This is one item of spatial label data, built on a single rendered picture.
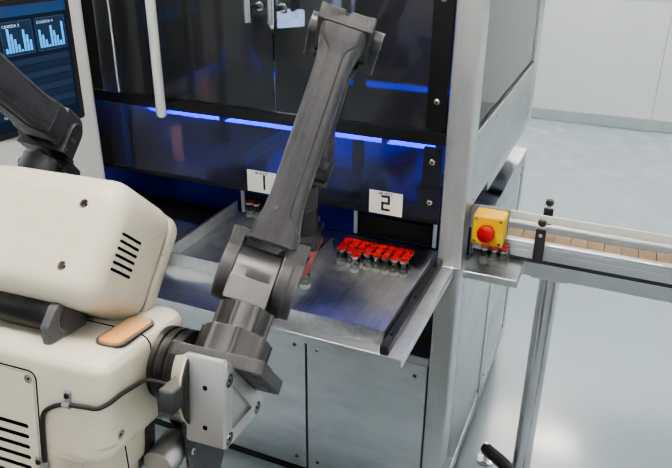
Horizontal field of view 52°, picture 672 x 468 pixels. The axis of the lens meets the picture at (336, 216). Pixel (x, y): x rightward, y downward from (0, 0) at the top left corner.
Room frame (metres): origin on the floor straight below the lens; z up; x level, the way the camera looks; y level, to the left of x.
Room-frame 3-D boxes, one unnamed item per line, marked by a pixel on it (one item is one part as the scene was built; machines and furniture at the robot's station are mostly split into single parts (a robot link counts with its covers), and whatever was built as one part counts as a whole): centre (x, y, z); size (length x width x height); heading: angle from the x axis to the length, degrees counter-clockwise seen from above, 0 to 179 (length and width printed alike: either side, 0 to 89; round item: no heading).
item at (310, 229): (1.28, 0.07, 1.08); 0.10 x 0.07 x 0.07; 170
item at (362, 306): (1.34, -0.04, 0.90); 0.34 x 0.26 x 0.04; 157
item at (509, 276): (1.49, -0.39, 0.87); 0.14 x 0.13 x 0.02; 157
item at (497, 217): (1.45, -0.36, 0.99); 0.08 x 0.07 x 0.07; 157
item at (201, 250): (1.58, 0.23, 0.90); 0.34 x 0.26 x 0.04; 157
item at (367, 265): (1.44, -0.09, 0.90); 0.18 x 0.02 x 0.05; 67
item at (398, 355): (1.45, 0.10, 0.87); 0.70 x 0.48 x 0.02; 67
